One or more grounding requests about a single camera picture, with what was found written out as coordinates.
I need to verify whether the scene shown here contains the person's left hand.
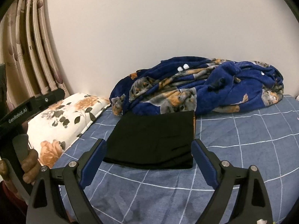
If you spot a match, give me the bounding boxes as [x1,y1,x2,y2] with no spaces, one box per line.
[0,121,42,201]

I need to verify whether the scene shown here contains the white floral pillow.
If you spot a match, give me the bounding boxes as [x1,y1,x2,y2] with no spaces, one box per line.
[27,93,110,167]

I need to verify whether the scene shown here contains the blue dog print blanket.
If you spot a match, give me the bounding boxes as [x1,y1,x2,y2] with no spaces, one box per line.
[110,56,284,116]

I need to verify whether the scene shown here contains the black pants with orange lining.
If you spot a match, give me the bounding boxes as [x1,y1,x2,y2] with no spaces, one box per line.
[103,111,196,170]

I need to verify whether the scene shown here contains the blue checked bed sheet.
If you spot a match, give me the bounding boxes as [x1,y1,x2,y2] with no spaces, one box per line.
[54,96,298,223]

